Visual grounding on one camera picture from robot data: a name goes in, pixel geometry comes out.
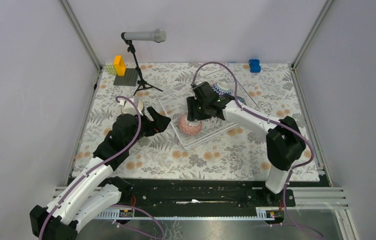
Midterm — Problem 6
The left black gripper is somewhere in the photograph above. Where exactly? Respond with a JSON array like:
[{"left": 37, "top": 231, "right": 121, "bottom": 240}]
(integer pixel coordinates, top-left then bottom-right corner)
[{"left": 126, "top": 106, "right": 171, "bottom": 149}]

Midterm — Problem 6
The pink patterned bowl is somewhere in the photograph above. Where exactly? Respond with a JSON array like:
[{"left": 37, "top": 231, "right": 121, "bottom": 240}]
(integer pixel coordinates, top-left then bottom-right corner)
[{"left": 178, "top": 114, "right": 203, "bottom": 136}]

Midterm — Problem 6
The blue white zigzag bowl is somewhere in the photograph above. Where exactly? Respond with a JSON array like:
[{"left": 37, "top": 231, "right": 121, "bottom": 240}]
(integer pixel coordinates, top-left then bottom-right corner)
[{"left": 212, "top": 81, "right": 232, "bottom": 96}]

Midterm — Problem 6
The teal bowl cream interior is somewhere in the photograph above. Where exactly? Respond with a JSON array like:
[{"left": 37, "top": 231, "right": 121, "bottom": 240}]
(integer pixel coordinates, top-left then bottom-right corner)
[{"left": 121, "top": 96, "right": 144, "bottom": 116}]

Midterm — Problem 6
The dark blue floral bowl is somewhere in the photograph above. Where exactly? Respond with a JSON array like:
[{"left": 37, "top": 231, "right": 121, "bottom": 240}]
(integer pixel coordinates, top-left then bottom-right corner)
[{"left": 236, "top": 96, "right": 246, "bottom": 105}]

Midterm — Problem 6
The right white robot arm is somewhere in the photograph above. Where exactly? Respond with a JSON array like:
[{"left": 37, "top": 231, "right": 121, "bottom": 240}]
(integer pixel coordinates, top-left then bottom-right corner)
[{"left": 186, "top": 81, "right": 306, "bottom": 206}]

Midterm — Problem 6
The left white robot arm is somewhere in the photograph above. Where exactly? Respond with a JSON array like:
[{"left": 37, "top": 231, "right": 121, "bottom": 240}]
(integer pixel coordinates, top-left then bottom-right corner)
[{"left": 29, "top": 107, "right": 171, "bottom": 240}]

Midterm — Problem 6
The floral table mat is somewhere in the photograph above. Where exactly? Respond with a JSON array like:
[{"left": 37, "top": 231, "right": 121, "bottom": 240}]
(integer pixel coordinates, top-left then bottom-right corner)
[{"left": 70, "top": 63, "right": 307, "bottom": 181}]

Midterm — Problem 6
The black microphone tripod stand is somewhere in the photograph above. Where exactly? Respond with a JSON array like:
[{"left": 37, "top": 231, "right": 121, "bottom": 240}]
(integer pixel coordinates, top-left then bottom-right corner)
[{"left": 123, "top": 39, "right": 163, "bottom": 96}]

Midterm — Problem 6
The grey toy baseplate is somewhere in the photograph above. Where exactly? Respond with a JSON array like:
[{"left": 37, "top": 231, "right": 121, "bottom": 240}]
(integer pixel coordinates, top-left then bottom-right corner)
[{"left": 113, "top": 68, "right": 139, "bottom": 87}]

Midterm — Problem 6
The light green toy block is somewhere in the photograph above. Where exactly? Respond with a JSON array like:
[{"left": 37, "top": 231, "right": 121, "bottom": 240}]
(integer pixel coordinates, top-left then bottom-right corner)
[{"left": 105, "top": 64, "right": 118, "bottom": 76}]

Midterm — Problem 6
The yellow toy block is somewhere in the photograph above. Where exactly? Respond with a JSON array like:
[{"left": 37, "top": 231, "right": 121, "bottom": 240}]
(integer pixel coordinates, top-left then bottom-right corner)
[{"left": 113, "top": 55, "right": 127, "bottom": 77}]

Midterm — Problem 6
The blue toy block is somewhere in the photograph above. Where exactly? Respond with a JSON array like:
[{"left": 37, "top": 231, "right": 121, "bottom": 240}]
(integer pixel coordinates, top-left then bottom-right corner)
[{"left": 248, "top": 59, "right": 262, "bottom": 73}]

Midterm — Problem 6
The grey microphone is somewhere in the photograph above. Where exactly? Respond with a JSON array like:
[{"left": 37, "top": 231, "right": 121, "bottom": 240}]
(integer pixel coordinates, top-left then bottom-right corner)
[{"left": 121, "top": 29, "right": 167, "bottom": 43}]

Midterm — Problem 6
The white wire dish rack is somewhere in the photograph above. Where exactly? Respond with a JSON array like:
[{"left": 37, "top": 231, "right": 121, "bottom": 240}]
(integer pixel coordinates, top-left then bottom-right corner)
[{"left": 157, "top": 69, "right": 259, "bottom": 149}]

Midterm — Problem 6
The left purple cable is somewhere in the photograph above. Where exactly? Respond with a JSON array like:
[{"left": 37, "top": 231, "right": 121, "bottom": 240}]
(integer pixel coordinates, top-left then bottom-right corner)
[{"left": 37, "top": 95, "right": 144, "bottom": 240}]

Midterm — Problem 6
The purple cable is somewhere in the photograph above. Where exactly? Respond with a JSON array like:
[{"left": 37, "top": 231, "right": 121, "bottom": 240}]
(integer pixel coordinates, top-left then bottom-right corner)
[
  {"left": 37, "top": 95, "right": 144, "bottom": 240},
  {"left": 191, "top": 61, "right": 325, "bottom": 240}
]

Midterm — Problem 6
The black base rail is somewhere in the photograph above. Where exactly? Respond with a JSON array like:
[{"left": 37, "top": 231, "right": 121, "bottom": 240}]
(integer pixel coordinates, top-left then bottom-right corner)
[{"left": 100, "top": 176, "right": 296, "bottom": 218}]

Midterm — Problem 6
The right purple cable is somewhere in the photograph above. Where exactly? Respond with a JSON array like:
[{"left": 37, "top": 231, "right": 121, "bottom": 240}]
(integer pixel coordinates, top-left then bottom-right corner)
[{"left": 191, "top": 61, "right": 325, "bottom": 240}]

